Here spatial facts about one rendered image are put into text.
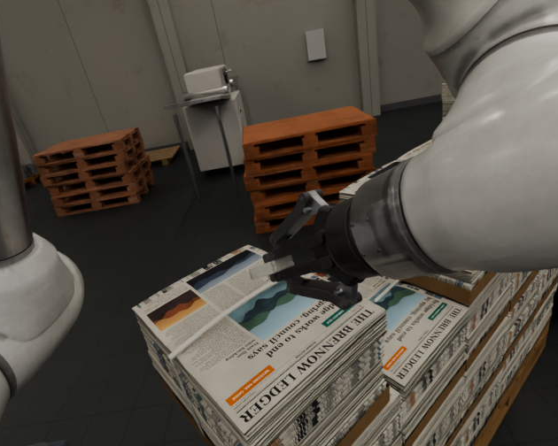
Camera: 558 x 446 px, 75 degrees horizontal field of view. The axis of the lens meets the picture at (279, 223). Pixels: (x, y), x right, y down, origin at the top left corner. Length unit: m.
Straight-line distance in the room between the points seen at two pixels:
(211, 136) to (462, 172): 4.76
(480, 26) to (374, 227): 0.15
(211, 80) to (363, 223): 4.56
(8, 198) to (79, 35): 7.05
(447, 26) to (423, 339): 0.69
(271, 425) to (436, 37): 0.45
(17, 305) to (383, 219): 0.48
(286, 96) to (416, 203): 6.73
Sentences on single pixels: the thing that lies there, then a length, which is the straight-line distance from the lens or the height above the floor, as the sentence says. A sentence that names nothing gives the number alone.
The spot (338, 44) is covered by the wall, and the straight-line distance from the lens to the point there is 7.01.
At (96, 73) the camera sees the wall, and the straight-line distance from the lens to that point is 7.50.
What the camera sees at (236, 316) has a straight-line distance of 0.64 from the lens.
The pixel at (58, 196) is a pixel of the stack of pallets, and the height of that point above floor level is 0.26.
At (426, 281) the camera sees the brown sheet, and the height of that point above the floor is 0.86.
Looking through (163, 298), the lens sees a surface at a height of 1.06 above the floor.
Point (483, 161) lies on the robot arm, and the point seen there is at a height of 1.38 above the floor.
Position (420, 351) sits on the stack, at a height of 0.83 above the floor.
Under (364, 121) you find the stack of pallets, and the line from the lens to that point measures 3.02.
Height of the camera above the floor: 1.46
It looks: 26 degrees down
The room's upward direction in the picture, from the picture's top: 11 degrees counter-clockwise
